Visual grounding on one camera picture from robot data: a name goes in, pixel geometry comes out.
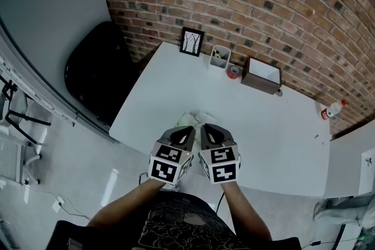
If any white cloth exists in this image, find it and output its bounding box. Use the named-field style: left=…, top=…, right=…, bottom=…
left=190, top=109, right=219, bottom=125

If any white partition panel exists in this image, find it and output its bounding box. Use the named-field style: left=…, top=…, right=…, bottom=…
left=0, top=0, right=118, bottom=143

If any white power strip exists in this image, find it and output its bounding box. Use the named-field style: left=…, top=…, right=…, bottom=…
left=52, top=195, right=66, bottom=213

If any white pen holder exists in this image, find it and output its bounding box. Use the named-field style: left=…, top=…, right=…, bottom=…
left=209, top=44, right=231, bottom=70

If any brown tissue box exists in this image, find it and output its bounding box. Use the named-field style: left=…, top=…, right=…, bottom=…
left=240, top=56, right=283, bottom=95

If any person's right forearm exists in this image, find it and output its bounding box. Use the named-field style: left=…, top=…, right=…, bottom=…
left=220, top=180, right=274, bottom=241

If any black stool frame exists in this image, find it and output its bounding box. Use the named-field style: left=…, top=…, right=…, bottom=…
left=1, top=75, right=52, bottom=146

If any black picture frame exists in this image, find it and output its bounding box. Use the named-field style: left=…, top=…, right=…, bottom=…
left=179, top=26, right=206, bottom=57

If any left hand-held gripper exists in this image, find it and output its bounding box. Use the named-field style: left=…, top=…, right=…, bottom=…
left=148, top=125, right=197, bottom=186

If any black post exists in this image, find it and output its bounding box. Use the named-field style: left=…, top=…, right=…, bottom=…
left=333, top=223, right=349, bottom=250

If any person's left forearm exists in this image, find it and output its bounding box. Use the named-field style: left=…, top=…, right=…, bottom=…
left=87, top=177, right=167, bottom=228

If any black folding chair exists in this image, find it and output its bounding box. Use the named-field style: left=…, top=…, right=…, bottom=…
left=64, top=20, right=142, bottom=127

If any grey covered equipment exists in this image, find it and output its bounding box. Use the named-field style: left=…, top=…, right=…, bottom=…
left=312, top=195, right=375, bottom=228

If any black floor cable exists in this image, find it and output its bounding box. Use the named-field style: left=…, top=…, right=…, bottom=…
left=58, top=197, right=92, bottom=221

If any red tape roll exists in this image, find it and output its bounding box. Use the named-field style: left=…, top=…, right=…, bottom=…
left=226, top=64, right=241, bottom=80

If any white desk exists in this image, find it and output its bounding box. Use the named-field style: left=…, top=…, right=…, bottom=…
left=108, top=41, right=332, bottom=198

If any black printed t-shirt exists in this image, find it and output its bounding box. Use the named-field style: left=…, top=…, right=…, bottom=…
left=45, top=191, right=303, bottom=250

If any grey office chair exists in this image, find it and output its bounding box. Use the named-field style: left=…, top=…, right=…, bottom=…
left=0, top=122, right=49, bottom=187

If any white side cabinet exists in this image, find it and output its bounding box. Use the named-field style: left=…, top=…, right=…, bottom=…
left=358, top=147, right=375, bottom=196

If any clear red-label water bottle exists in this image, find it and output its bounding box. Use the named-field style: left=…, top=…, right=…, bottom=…
left=320, top=99, right=347, bottom=121

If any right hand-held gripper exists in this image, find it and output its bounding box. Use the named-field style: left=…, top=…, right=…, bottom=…
left=198, top=123, right=242, bottom=186

